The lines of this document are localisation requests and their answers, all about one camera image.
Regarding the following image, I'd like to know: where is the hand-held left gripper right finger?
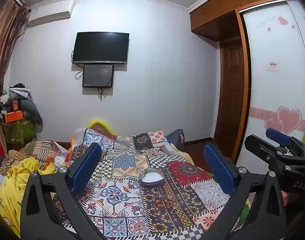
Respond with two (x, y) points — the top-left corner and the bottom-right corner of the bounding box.
(204, 143), (287, 240)

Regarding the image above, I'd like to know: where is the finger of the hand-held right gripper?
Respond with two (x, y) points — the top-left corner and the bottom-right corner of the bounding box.
(265, 127), (305, 156)
(244, 134), (287, 166)

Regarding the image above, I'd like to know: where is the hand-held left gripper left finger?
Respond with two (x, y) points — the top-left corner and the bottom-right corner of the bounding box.
(19, 142), (110, 240)

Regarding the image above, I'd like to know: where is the red string bracelet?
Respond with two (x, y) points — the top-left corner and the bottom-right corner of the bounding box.
(155, 197), (179, 210)

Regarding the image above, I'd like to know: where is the purple heart-shaped tin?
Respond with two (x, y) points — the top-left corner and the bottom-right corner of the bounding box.
(139, 168), (165, 189)

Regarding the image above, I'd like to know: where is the pink heart decal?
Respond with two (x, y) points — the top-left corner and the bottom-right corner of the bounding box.
(265, 106), (303, 135)

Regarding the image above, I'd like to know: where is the white wardrobe sliding door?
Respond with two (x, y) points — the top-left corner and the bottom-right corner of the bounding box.
(239, 0), (305, 170)

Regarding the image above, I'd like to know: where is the colourful patchwork blanket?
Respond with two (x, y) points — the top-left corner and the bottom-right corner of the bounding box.
(50, 127), (243, 240)

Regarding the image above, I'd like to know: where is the yellow round cushion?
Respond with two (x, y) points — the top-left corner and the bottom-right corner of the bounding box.
(87, 119), (113, 133)

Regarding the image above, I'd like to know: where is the green blanket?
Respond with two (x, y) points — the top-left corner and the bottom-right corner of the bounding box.
(239, 202), (250, 225)

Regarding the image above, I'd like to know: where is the dark blue pillow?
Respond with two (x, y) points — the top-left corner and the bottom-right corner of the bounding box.
(166, 129), (185, 153)

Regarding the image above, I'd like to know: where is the dark wooden door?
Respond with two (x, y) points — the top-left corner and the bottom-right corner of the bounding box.
(214, 36), (245, 153)

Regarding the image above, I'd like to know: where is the paper sticker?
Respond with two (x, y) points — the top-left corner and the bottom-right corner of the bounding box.
(266, 60), (280, 71)

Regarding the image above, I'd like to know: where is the yellow cloth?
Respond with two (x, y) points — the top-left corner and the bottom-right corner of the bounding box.
(0, 157), (56, 238)

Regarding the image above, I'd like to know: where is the green bag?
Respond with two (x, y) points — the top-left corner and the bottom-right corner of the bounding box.
(2, 120), (39, 144)

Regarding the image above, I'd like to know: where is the pile of clothes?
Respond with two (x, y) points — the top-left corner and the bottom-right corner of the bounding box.
(0, 82), (43, 130)

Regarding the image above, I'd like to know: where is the orange box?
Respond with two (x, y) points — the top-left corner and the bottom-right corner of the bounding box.
(4, 111), (24, 123)

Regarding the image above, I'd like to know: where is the wooden wardrobe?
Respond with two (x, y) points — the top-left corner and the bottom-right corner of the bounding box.
(189, 0), (299, 165)

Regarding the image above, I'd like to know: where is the brown striped curtain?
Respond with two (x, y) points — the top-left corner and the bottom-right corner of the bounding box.
(0, 0), (30, 153)

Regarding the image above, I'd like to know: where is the white air conditioner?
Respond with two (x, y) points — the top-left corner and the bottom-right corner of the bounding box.
(27, 0), (75, 28)

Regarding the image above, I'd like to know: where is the small black wall monitor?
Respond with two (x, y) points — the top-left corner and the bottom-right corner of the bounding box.
(82, 64), (114, 88)

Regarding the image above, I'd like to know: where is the black looped cable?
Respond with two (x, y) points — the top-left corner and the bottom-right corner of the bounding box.
(74, 64), (84, 80)

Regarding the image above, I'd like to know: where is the black wall television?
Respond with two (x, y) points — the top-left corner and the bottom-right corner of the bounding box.
(72, 32), (130, 65)

